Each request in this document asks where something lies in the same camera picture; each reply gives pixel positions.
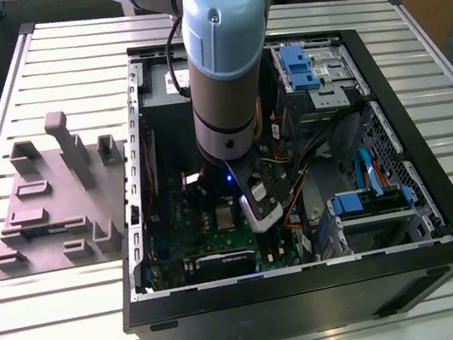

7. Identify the RAM stick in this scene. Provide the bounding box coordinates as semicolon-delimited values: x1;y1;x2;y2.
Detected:
22;217;89;240

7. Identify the black PC case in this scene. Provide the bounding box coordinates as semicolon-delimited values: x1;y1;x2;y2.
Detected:
78;0;453;340

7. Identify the silver CPU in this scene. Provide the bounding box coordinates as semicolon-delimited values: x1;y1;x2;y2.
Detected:
214;204;237;229

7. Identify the green motherboard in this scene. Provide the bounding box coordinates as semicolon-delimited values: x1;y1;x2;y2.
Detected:
131;155;307;291

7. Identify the metal drive bay cage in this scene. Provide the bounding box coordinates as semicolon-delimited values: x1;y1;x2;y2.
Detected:
265;32;378;141

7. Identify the grey parts rack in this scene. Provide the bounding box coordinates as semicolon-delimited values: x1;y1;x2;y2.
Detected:
0;101;145;283

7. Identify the black cable bundle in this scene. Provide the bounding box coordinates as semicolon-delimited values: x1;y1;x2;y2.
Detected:
269;102;380;209

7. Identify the blue drive bay latch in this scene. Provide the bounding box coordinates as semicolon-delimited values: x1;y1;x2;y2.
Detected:
278;42;322;95

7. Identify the hard disk in blue carrier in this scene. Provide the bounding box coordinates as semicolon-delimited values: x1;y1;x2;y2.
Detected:
325;182;417;223

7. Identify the grey power supply unit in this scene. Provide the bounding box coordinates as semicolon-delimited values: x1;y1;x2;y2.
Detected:
135;59;205;170

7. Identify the orange wire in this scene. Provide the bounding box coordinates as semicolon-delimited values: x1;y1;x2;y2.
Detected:
277;189;313;233

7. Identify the black graphics card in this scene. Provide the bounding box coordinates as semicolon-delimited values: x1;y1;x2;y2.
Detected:
182;246;259;285

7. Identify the blue wire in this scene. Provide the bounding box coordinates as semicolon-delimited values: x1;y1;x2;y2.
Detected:
351;144;387;201

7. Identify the silver white wrist camera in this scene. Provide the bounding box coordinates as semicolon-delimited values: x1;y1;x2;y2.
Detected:
234;169;288;237

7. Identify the black RAM slot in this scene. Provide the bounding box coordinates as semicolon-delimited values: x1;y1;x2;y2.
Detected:
257;230;274;260
269;225;287;257

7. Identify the blue board connector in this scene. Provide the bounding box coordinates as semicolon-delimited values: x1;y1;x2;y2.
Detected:
154;235;174;262

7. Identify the metal disk bay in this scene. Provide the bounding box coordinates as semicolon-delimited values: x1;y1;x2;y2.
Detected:
306;176;453;262

